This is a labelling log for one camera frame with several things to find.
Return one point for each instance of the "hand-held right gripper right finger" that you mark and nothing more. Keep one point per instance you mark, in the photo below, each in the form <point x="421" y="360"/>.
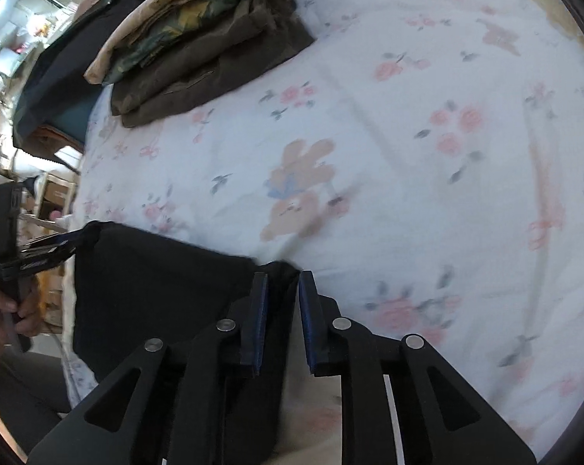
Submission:
<point x="307" y="319"/>

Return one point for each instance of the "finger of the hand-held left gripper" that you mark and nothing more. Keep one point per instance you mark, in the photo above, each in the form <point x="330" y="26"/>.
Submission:
<point x="35" y="264"/>
<point x="55" y="240"/>

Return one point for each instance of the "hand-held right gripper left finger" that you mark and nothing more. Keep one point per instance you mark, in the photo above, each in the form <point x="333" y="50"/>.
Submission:
<point x="258" y="319"/>

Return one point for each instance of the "black shorts pants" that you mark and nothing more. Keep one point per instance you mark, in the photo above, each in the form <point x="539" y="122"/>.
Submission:
<point x="151" y="290"/>

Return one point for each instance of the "brown folded pants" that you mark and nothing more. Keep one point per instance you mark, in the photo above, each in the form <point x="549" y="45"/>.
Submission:
<point x="176" y="106"/>

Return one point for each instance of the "cardboard box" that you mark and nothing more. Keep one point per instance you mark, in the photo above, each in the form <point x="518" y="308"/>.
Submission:
<point x="55" y="196"/>

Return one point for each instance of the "person's grey trouser leg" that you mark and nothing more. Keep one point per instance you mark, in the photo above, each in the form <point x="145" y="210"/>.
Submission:
<point x="25" y="382"/>

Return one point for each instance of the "black shiny cloth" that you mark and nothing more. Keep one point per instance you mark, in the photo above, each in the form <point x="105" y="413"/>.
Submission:
<point x="59" y="72"/>

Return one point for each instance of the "camouflage folded garment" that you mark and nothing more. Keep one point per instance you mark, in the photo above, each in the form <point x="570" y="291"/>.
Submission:
<point x="190" y="14"/>

